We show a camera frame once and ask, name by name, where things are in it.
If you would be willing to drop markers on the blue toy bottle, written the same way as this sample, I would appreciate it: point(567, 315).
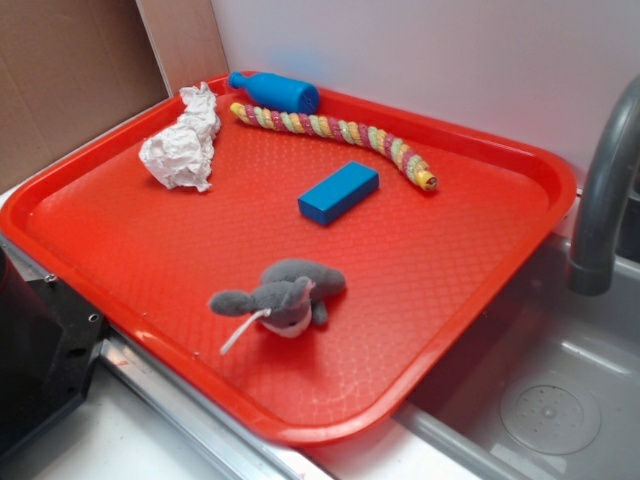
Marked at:
point(277, 92)

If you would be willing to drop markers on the gray sink faucet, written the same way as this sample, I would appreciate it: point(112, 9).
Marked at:
point(607, 222)

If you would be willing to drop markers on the red plastic tray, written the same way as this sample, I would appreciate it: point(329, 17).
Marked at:
point(420, 266)

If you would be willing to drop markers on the brown cardboard panel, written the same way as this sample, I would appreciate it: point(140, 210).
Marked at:
point(72, 70)

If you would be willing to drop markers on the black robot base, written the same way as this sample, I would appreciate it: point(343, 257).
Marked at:
point(50, 339)

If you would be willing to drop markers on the colorful twisted rope toy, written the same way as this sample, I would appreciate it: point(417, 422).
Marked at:
point(405, 158)

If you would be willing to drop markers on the gray toy sink basin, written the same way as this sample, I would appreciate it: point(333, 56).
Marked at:
point(544, 384)

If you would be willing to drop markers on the crumpled white paper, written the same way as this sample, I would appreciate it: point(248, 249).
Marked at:
point(181, 154)

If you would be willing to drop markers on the blue rectangular block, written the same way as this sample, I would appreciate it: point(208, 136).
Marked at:
point(338, 193)

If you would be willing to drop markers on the gray plush elephant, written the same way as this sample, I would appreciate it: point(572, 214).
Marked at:
point(290, 298)

